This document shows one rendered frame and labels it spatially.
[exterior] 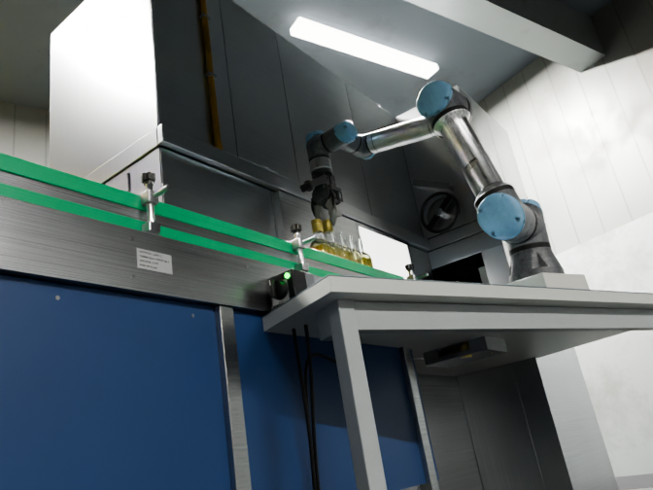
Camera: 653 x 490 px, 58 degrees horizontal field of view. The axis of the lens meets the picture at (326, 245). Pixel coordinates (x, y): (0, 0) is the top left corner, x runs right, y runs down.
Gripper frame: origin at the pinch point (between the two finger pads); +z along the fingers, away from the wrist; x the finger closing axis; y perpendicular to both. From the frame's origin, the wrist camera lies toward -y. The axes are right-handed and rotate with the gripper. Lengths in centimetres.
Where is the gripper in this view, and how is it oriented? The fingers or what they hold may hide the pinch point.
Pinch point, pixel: (326, 224)
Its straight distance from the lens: 195.0
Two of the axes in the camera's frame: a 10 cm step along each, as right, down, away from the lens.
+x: -7.8, 3.4, 5.3
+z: 1.6, 9.2, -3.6
